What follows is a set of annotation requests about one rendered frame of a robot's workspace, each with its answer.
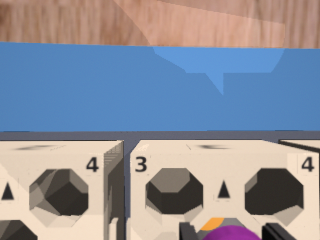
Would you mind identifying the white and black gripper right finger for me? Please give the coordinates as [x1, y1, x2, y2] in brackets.
[262, 222, 297, 240]

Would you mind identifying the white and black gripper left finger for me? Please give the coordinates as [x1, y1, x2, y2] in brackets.
[179, 222, 199, 240]

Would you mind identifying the blue bench mat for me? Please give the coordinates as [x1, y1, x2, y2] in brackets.
[0, 42, 320, 132]

